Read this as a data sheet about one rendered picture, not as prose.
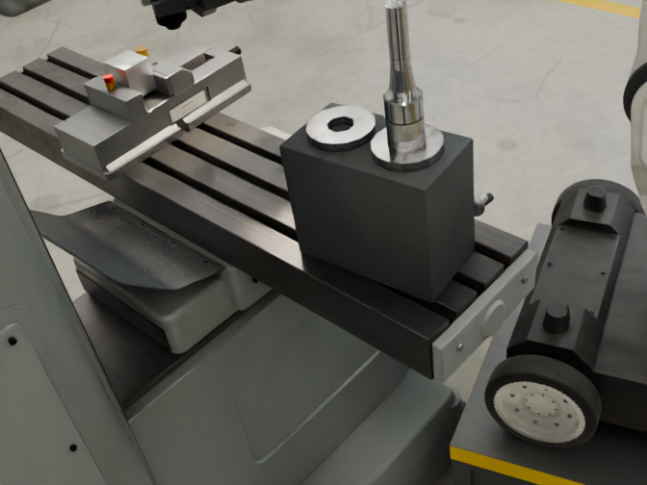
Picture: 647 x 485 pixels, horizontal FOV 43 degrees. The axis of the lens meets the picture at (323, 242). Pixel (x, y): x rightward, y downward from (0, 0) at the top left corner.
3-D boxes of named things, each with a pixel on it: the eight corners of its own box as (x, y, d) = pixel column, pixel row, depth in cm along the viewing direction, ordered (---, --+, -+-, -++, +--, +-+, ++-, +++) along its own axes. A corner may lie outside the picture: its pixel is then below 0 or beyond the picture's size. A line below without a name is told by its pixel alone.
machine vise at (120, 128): (203, 70, 164) (190, 20, 157) (254, 89, 155) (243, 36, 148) (61, 156, 146) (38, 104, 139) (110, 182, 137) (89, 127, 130)
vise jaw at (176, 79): (152, 66, 153) (146, 47, 150) (195, 83, 146) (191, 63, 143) (128, 81, 149) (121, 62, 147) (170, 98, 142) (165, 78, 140)
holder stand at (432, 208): (346, 206, 124) (329, 91, 111) (476, 249, 113) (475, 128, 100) (298, 253, 117) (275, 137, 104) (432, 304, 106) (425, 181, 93)
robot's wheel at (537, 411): (597, 440, 149) (608, 369, 136) (592, 462, 146) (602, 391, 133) (490, 411, 157) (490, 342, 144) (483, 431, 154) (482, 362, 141)
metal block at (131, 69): (137, 79, 147) (127, 49, 143) (157, 88, 143) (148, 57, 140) (114, 92, 144) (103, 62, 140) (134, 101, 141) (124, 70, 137)
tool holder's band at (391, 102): (379, 111, 95) (378, 103, 94) (388, 89, 98) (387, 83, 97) (419, 112, 93) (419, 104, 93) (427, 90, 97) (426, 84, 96)
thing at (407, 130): (383, 152, 98) (379, 111, 95) (392, 130, 102) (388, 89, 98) (422, 154, 97) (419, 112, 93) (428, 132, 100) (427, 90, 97)
